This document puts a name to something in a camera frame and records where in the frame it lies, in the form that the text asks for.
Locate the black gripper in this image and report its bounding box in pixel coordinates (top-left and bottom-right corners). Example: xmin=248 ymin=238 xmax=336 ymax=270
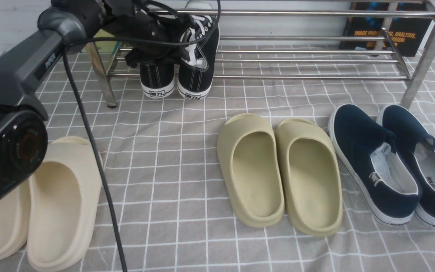
xmin=102 ymin=0 xmax=197 ymax=68

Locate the black canvas sneaker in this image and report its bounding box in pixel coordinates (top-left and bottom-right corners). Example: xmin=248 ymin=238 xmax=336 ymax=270
xmin=177 ymin=14 xmax=220 ymax=100
xmin=140 ymin=63 xmax=176 ymax=99

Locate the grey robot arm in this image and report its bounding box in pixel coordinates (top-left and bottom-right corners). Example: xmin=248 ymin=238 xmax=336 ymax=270
xmin=0 ymin=0 xmax=192 ymax=200

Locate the silver metal shoe rack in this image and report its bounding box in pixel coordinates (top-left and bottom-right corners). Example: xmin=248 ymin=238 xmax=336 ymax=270
xmin=84 ymin=0 xmax=435 ymax=108

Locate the teal and yellow book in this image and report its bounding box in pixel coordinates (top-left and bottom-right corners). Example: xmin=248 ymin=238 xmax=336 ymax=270
xmin=92 ymin=29 xmax=117 ymax=53

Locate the grey checked tablecloth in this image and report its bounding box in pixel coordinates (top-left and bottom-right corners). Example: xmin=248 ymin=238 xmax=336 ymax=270
xmin=36 ymin=53 xmax=435 ymax=272

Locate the olive slide slipper left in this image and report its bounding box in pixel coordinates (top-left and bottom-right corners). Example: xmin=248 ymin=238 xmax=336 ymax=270
xmin=216 ymin=113 xmax=285 ymax=228

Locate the olive slide slipper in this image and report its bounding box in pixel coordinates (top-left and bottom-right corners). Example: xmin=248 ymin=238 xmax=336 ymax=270
xmin=216 ymin=113 xmax=285 ymax=228
xmin=276 ymin=118 xmax=343 ymax=237

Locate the cream slide slipper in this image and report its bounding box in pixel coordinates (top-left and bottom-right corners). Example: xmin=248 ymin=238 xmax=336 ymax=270
xmin=26 ymin=136 xmax=102 ymax=272
xmin=0 ymin=181 xmax=31 ymax=260

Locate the olive slide slipper right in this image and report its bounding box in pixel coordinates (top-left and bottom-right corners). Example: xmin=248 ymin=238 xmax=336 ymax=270
xmin=276 ymin=118 xmax=343 ymax=237

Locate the cream slide slipper far left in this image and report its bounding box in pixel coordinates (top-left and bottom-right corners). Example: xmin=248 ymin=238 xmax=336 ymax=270
xmin=0 ymin=181 xmax=31 ymax=260

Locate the navy slip-on shoe left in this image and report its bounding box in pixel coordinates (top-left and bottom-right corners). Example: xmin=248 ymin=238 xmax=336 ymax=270
xmin=328 ymin=104 xmax=422 ymax=226

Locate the navy slip-on shoe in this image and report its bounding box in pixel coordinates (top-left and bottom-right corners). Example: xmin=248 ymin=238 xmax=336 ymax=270
xmin=376 ymin=105 xmax=435 ymax=227
xmin=328 ymin=104 xmax=422 ymax=226

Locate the black image processing book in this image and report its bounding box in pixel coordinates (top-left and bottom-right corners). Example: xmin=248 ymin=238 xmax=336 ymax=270
xmin=339 ymin=2 xmax=432 ymax=57

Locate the navy slip-on shoe right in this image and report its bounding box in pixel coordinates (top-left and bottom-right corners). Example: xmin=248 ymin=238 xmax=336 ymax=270
xmin=376 ymin=105 xmax=435 ymax=227

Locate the black cable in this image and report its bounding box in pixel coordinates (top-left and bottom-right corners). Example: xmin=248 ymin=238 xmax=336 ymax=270
xmin=62 ymin=0 xmax=222 ymax=272

